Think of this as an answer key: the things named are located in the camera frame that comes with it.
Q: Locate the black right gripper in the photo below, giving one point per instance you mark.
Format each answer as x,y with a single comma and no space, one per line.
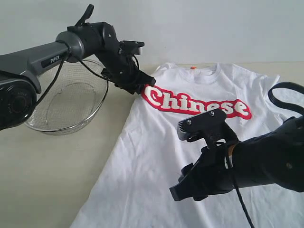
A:
209,175

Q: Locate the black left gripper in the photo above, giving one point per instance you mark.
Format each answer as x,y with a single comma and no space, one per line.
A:
120,69

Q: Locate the white t-shirt red lettering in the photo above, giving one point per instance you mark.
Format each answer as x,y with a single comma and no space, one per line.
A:
133,190

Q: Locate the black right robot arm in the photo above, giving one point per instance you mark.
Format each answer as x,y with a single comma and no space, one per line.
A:
273,158

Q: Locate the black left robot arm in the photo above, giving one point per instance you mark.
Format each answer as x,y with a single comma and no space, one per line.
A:
20,88

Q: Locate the round metal mesh basket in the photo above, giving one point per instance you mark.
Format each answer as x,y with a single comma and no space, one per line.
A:
72,102

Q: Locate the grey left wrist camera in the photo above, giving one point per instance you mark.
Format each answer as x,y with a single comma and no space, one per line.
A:
131,47

